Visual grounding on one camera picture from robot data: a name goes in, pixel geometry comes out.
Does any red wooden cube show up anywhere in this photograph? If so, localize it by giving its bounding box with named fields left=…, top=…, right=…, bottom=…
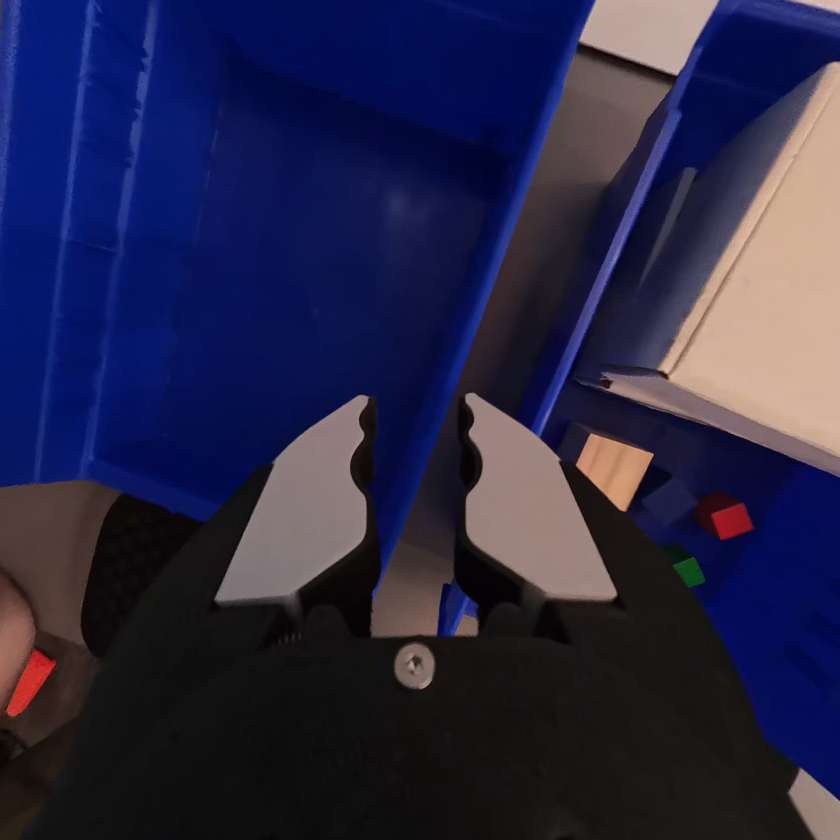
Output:
left=696, top=493, right=754, bottom=540

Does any blue wooden cube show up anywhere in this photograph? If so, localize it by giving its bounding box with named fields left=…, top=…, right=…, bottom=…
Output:
left=640, top=476, right=698, bottom=529

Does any person's left hand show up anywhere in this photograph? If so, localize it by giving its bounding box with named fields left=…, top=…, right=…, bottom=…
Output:
left=0, top=571, right=35, bottom=703

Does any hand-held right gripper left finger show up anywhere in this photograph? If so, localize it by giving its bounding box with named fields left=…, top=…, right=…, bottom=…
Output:
left=214, top=394, right=383, bottom=636

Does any blue plastic bin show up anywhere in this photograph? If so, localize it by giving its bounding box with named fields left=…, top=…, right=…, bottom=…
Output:
left=436, top=0, right=840, bottom=788
left=0, top=0, right=597, bottom=601

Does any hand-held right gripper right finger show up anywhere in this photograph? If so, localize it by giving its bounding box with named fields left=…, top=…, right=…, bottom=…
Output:
left=453, top=391, right=619, bottom=621

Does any small red object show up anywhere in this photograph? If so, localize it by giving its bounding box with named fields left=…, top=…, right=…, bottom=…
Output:
left=7, top=650, right=56, bottom=718

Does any green wooden cube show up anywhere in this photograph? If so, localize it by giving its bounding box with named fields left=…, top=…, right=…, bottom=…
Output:
left=663, top=543, right=706, bottom=587

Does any natural wooden cube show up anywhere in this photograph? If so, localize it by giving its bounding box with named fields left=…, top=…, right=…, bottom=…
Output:
left=576, top=430, right=654, bottom=513

